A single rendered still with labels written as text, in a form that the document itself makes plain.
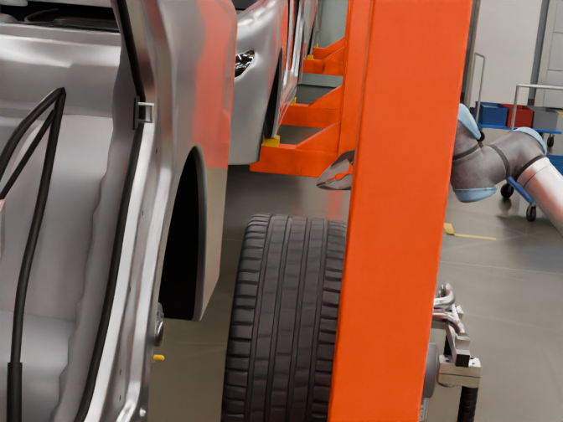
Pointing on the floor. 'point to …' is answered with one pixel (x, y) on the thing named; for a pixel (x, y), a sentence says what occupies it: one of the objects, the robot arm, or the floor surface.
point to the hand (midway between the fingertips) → (322, 183)
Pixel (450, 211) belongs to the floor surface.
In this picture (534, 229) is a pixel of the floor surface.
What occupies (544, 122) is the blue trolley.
